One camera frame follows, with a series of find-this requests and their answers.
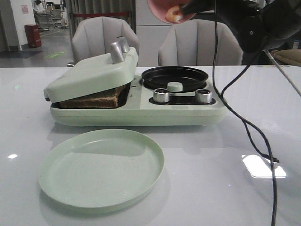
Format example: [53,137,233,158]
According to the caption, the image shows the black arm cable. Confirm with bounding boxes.
[212,0,280,226]

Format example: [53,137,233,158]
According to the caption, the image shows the black round frying pan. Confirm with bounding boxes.
[142,66,208,92]

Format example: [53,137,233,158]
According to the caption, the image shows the right beige chair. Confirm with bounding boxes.
[158,19,243,66]

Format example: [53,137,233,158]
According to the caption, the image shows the pink bowl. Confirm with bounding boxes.
[147,0,194,24]

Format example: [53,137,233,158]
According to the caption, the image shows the right silver knob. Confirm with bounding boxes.
[194,89,212,104]

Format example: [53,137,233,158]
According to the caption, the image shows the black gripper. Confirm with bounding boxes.
[180,0,266,53]

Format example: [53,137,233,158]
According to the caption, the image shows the silver knob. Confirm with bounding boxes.
[194,89,212,104]
[153,88,170,103]

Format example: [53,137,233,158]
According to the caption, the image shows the grey curtain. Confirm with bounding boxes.
[64,0,136,31]

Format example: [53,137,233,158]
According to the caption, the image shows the shrimp pieces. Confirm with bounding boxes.
[165,5,184,23]

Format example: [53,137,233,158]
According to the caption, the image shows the red bin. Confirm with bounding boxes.
[24,24,41,48]

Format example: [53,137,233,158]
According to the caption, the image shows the left silver knob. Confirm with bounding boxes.
[153,88,170,103]

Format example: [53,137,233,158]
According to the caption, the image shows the green breakfast maker base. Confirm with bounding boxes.
[50,74,227,126]

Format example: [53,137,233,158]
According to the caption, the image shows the beige cushion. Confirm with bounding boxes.
[271,49,301,66]

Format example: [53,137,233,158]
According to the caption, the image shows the beige chair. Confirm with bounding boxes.
[158,19,243,66]
[71,16,140,63]

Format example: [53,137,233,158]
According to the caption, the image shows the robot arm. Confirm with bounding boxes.
[180,0,301,53]

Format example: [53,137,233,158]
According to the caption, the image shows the white refrigerator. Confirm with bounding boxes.
[135,0,170,67]

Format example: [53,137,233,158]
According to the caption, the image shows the light green plate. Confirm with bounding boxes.
[38,129,165,213]

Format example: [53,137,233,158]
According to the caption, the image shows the left beige chair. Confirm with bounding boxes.
[71,16,140,63]

